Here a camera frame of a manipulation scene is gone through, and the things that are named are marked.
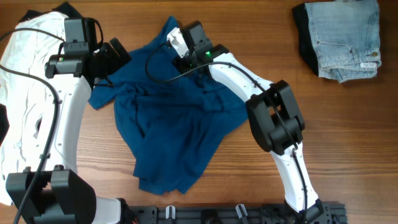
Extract white garment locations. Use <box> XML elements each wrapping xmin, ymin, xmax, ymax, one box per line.
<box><xmin>1</xmin><ymin>12</ymin><xmax>67</xmax><ymax>205</ymax></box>

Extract black folded garment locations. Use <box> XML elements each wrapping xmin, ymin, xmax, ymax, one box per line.
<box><xmin>292</xmin><ymin>3</ymin><xmax>318</xmax><ymax>75</ymax></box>

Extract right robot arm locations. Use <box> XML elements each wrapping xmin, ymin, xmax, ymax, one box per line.
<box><xmin>167</xmin><ymin>21</ymin><xmax>323</xmax><ymax>223</ymax></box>

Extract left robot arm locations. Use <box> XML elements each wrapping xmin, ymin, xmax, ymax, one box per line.
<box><xmin>6</xmin><ymin>17</ymin><xmax>137</xmax><ymax>223</ymax></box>

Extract folded light blue jeans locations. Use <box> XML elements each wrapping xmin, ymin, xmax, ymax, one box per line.
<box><xmin>305</xmin><ymin>0</ymin><xmax>381</xmax><ymax>83</ymax></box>

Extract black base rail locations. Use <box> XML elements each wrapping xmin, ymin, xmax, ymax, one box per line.
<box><xmin>130</xmin><ymin>202</ymin><xmax>348</xmax><ymax>224</ymax></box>

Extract blue polo shirt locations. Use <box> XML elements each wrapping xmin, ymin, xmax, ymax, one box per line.
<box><xmin>89</xmin><ymin>17</ymin><xmax>248</xmax><ymax>195</ymax></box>

